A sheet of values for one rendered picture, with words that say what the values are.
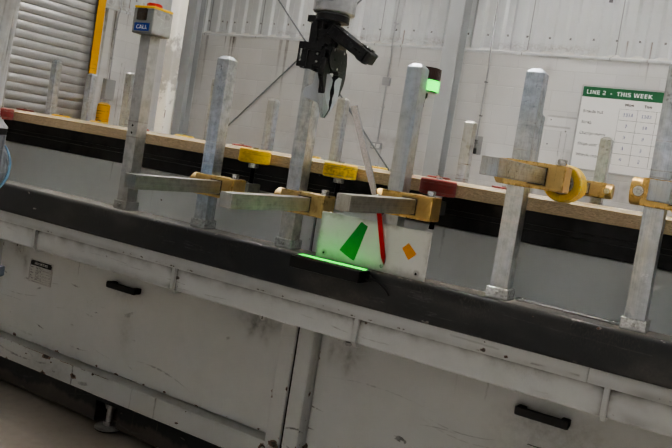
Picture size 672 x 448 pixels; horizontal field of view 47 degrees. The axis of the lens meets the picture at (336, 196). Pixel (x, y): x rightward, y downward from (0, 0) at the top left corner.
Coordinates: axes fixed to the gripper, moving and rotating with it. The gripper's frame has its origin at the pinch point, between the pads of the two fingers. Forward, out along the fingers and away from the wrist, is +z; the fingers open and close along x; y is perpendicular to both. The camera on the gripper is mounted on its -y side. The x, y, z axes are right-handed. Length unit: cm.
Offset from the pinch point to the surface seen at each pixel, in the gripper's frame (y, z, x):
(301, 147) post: 8.8, 8.1, -6.1
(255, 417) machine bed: 26, 81, -31
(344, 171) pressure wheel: 2.7, 12.0, -16.2
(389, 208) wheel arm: -21.0, 17.0, 6.4
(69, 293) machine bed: 102, 65, -31
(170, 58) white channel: 141, -20, -102
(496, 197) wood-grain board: -31.6, 12.1, -23.1
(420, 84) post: -17.3, -8.4, -6.4
